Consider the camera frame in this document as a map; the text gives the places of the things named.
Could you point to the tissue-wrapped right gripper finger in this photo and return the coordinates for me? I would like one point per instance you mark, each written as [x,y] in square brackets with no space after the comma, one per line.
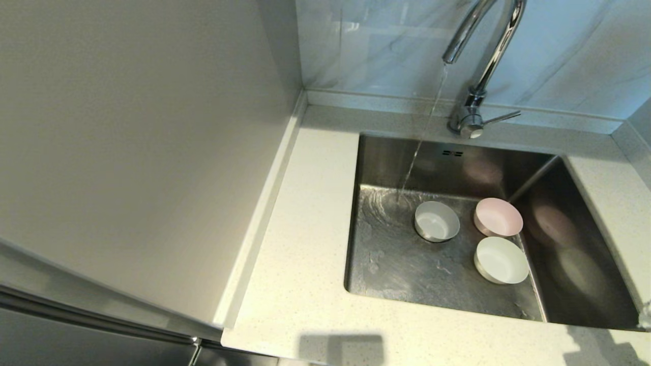
[646,316]

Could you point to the white bowl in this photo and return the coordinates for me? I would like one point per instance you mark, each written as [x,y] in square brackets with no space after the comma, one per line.
[503,260]

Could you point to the pink bowl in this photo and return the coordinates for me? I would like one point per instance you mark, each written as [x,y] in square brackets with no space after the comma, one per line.
[499,216]

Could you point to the pale grey bowl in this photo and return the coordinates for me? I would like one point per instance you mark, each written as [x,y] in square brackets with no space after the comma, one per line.
[437,222]

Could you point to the chrome gooseneck faucet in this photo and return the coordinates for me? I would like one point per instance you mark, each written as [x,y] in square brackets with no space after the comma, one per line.
[501,40]

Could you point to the stainless steel sink basin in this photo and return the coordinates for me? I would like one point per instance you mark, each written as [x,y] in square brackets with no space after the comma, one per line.
[396,269]

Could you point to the running water stream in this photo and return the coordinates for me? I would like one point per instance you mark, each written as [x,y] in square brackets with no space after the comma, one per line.
[424,132]

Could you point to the grey base cabinet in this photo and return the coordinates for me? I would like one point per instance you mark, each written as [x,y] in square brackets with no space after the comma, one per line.
[234,358]

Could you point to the tall cabinet unit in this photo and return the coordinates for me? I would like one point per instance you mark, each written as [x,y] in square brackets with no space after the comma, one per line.
[127,152]

